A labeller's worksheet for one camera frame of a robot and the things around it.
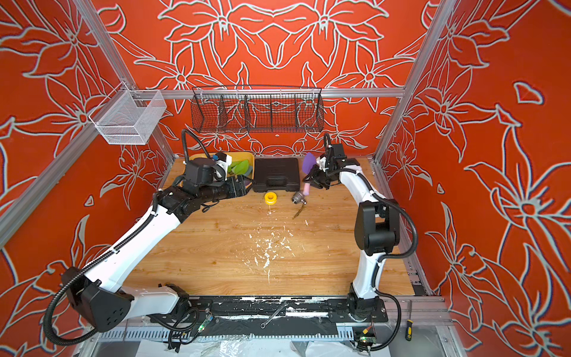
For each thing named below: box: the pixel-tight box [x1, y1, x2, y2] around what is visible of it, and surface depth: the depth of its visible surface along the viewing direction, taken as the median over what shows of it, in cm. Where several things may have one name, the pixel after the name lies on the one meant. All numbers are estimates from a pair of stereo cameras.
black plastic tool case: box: [252, 156, 301, 193], surface depth 112 cm
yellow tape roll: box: [263, 191, 278, 206], surface depth 103 cm
